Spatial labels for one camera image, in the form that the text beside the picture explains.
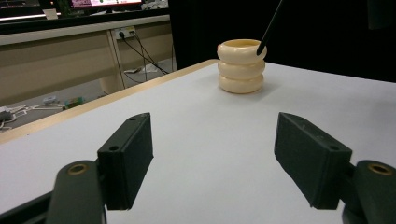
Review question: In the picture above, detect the dark monitor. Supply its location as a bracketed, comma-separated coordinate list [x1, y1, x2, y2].
[0, 0, 45, 18]

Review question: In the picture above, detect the cream ribbed pen holder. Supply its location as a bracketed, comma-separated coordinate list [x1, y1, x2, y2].
[217, 38, 268, 95]

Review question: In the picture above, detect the white paper cup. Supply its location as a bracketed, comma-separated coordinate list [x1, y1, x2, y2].
[42, 7, 60, 21]

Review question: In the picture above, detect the long beige desk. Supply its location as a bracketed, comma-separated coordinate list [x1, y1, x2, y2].
[0, 14, 173, 106]

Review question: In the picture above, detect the green box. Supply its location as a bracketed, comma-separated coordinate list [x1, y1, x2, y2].
[64, 96, 86, 109]

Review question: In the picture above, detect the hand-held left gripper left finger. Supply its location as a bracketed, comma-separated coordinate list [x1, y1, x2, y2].
[96, 112, 155, 211]

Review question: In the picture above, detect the monitor with pink screen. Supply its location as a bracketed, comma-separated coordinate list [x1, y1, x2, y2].
[68, 0, 144, 9]

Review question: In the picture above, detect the black pen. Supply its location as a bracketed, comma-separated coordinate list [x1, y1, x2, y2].
[256, 0, 284, 57]

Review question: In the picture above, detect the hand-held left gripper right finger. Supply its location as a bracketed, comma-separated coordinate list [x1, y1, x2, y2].
[274, 111, 353, 210]

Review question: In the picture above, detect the white wall socket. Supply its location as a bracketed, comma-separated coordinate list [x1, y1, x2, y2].
[114, 25, 136, 40]

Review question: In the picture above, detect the black power cable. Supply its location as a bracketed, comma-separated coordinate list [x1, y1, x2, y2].
[120, 31, 171, 85]

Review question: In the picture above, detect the black curtain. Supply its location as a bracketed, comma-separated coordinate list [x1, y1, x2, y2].
[167, 0, 396, 83]

